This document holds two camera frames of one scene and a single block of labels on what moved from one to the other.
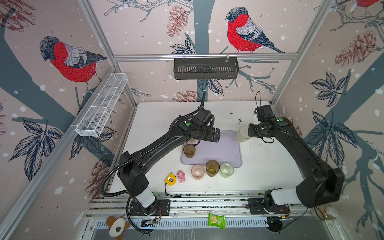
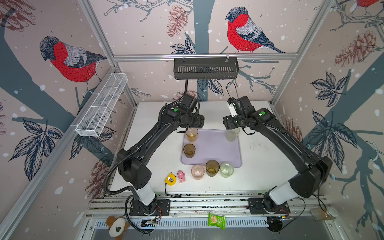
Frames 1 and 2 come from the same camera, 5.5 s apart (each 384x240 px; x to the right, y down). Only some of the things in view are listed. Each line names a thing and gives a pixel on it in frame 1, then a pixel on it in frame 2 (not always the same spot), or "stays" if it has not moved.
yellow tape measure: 170,179 stays
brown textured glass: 189,151 stays
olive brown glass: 212,167 stays
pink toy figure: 181,176 stays
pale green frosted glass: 242,134 → 232,134
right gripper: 250,131 → 227,120
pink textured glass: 197,172 stays
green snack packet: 219,221 stays
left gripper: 211,136 → 199,121
